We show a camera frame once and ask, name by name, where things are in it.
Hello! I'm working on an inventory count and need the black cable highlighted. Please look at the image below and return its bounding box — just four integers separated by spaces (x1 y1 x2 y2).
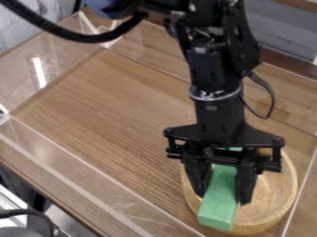
0 0 150 44

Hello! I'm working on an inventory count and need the clear acrylic tray wall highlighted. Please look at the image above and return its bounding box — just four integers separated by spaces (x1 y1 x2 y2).
0 105 206 237

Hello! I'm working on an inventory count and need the black clamp with cable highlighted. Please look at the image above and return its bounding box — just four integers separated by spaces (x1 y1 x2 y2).
0 208 60 237

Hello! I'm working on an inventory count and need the green rectangular block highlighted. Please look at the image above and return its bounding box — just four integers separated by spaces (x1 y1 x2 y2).
197 146 245 232

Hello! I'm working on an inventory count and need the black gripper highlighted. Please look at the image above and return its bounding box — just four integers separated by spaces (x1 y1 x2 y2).
163 95 285 206

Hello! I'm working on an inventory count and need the clear acrylic corner bracket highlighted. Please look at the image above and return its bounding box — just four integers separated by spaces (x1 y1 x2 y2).
78 11 123 49

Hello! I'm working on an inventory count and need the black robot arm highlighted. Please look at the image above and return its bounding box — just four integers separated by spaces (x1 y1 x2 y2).
86 0 285 205

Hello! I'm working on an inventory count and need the brown wooden bowl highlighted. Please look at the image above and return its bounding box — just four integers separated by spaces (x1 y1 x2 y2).
181 147 297 235

